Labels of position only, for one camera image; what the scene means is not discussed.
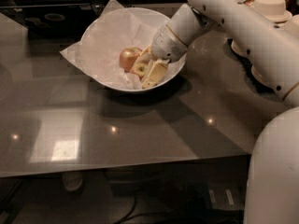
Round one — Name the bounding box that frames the red apple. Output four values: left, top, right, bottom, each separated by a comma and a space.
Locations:
119, 47, 142, 72
130, 63, 148, 78

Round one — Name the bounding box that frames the front stack of paper plates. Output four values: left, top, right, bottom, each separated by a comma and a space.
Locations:
251, 65, 269, 87

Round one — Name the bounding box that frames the stack of paper plates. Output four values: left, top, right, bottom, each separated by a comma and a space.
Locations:
251, 65, 269, 87
231, 41, 248, 58

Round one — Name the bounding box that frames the white inverted paper bowl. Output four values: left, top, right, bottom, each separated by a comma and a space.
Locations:
252, 0, 292, 23

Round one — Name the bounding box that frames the white paper liner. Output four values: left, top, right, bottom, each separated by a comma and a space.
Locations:
59, 0, 163, 91

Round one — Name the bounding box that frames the black laptop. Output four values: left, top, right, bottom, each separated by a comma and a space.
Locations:
0, 3, 97, 38

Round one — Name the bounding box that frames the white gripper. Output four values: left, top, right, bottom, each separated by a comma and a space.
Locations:
135, 25, 188, 89

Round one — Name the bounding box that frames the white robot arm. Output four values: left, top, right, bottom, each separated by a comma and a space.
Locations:
149, 0, 299, 224

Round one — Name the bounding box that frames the black cable on floor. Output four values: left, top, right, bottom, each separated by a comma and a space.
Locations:
113, 189, 244, 224

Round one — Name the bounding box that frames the black power adapter box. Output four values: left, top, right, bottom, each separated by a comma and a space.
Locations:
183, 182, 246, 215

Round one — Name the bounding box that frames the rear stack of paper plates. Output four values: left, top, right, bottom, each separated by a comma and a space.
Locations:
231, 41, 248, 58

